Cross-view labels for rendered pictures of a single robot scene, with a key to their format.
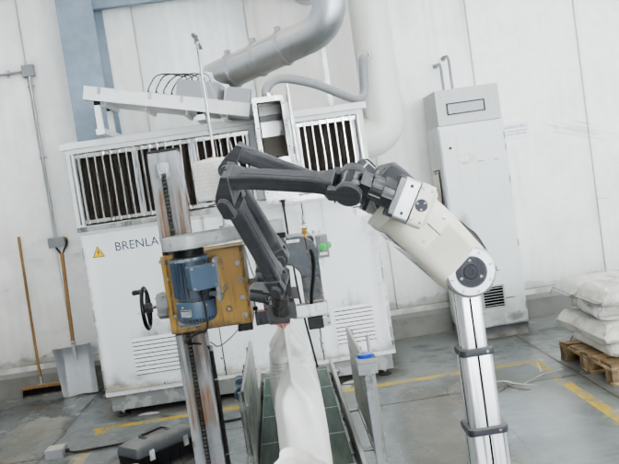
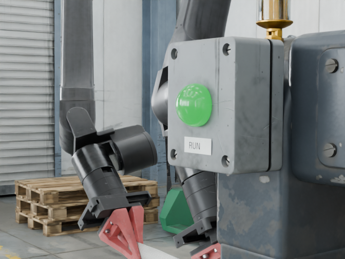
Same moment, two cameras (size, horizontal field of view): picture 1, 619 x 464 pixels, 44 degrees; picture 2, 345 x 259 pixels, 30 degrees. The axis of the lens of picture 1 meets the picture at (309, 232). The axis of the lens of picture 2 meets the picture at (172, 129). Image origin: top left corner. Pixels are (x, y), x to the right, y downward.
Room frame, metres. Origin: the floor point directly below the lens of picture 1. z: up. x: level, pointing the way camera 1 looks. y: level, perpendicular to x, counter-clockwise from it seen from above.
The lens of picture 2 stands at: (3.46, -0.33, 1.29)
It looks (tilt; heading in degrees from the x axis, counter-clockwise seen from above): 3 degrees down; 146
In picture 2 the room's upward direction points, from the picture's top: straight up
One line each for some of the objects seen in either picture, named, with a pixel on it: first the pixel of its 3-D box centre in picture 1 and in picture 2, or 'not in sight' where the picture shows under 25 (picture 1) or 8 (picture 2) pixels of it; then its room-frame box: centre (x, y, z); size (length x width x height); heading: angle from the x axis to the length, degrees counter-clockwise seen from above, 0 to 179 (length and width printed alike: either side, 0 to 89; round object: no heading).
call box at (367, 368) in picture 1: (366, 365); not in sight; (2.97, -0.14, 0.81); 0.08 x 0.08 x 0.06; 2
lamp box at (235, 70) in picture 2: (321, 246); (223, 105); (3.10, -0.04, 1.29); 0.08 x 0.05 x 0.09; 2
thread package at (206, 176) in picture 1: (216, 179); not in sight; (2.94, 0.32, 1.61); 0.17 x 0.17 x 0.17
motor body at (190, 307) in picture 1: (193, 289); not in sight; (2.92, 0.47, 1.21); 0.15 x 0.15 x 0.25
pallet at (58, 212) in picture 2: not in sight; (88, 201); (-2.41, 2.57, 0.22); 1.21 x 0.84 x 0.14; 92
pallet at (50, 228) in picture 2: not in sight; (86, 215); (-2.41, 2.55, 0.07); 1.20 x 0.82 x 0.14; 90
